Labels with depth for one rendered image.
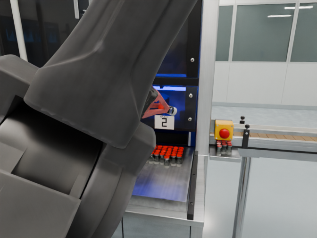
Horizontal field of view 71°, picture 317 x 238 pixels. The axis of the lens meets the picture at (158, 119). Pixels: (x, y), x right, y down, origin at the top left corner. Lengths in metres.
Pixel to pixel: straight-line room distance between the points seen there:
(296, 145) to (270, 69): 4.61
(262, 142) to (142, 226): 0.73
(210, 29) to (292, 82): 5.05
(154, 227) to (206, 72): 0.81
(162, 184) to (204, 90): 0.40
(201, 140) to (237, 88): 4.69
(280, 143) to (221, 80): 4.50
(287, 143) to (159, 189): 0.64
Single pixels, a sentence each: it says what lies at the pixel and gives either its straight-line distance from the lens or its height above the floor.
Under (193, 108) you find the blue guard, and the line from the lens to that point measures 0.93.
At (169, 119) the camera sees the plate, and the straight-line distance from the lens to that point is 0.96.
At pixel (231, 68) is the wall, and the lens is 5.55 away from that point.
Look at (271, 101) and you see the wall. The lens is 5.83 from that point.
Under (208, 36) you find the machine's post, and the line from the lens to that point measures 0.90.
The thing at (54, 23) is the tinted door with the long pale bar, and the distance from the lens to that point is 1.12.
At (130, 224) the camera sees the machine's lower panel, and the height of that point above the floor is 0.45.
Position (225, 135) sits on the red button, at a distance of 0.93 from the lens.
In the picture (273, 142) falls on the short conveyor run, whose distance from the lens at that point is 1.13.
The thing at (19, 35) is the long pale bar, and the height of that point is 1.37.
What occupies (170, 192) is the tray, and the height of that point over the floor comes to 0.88.
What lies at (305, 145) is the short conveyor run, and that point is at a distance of 1.18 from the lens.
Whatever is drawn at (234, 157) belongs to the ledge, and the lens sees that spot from 1.02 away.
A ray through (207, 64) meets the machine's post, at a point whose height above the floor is 1.26.
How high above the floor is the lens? 1.32
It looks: 17 degrees down
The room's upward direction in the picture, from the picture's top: straight up
